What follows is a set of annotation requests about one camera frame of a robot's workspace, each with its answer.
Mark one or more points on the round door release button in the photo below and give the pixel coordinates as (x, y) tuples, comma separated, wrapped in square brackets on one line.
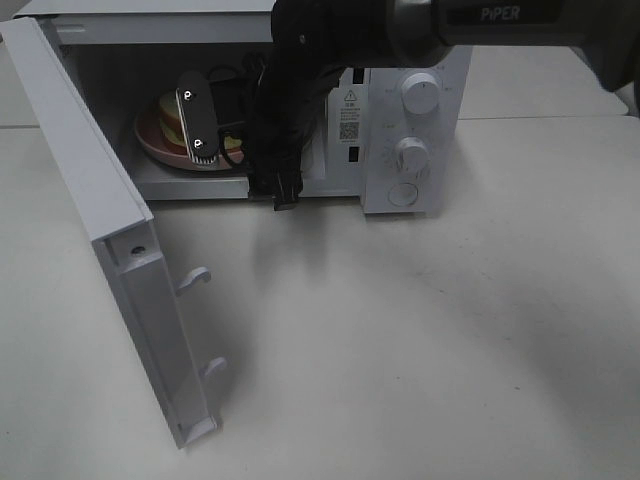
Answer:
[(403, 194)]

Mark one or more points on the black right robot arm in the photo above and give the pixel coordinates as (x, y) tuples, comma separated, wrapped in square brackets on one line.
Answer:
[(315, 41)]

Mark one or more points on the white timer knob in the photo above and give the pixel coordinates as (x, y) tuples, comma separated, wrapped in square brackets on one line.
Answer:
[(411, 155)]

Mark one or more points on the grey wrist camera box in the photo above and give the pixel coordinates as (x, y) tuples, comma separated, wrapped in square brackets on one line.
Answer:
[(198, 118)]

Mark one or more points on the upper white power knob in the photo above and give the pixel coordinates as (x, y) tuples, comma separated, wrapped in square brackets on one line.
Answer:
[(420, 93)]

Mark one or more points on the white microwave door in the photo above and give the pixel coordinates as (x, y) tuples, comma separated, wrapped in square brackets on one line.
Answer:
[(120, 227)]

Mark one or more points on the toast sandwich with lettuce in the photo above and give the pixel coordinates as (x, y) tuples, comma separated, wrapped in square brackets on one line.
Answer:
[(230, 114)]

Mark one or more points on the white microwave oven body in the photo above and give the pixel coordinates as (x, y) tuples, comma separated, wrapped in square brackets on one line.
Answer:
[(351, 152)]

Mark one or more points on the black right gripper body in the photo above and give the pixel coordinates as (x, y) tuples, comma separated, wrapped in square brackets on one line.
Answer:
[(275, 163)]

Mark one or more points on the pink round plate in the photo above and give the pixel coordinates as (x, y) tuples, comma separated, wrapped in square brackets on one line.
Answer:
[(150, 136)]

